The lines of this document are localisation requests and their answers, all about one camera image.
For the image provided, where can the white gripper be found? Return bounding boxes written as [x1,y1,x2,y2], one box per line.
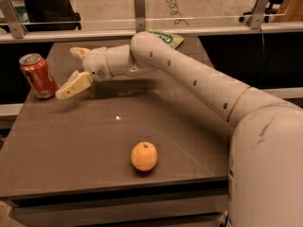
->
[55,47,112,99]

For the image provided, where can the red coke can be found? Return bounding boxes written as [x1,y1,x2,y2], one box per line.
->
[19,53,58,99]

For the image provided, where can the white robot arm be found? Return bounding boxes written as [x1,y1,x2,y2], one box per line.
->
[56,32,303,227]

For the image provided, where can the black office chair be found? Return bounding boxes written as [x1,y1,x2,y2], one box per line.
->
[24,0,81,32]

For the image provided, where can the glass barrier panel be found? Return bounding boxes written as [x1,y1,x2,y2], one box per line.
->
[0,0,303,26]

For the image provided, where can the green chip bag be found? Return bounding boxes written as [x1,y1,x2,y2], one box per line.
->
[146,27,184,49]

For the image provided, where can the orange fruit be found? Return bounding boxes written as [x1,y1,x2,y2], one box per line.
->
[131,142,158,171]

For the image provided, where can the grey table drawer front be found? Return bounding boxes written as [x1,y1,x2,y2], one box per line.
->
[10,190,227,227]

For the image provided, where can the left metal glass bracket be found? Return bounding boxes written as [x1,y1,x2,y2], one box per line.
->
[0,0,27,39]

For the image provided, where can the metal glass bracket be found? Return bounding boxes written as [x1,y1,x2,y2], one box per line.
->
[248,0,269,29]
[0,0,27,39]
[134,0,146,32]

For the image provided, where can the middle metal glass bracket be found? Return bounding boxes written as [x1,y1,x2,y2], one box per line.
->
[134,0,146,32]

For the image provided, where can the coiled black cable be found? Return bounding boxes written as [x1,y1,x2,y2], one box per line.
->
[158,0,189,27]

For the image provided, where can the right metal glass bracket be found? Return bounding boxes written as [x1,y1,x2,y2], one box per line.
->
[248,0,269,29]

